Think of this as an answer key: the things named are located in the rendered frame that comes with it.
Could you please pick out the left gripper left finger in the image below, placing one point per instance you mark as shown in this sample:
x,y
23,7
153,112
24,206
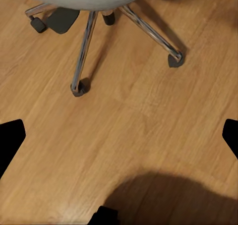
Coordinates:
x,y
12,135

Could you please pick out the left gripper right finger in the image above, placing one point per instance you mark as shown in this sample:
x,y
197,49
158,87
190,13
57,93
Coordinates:
x,y
230,135

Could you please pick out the swivel chair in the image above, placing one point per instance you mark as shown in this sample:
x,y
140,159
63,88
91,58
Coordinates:
x,y
68,11

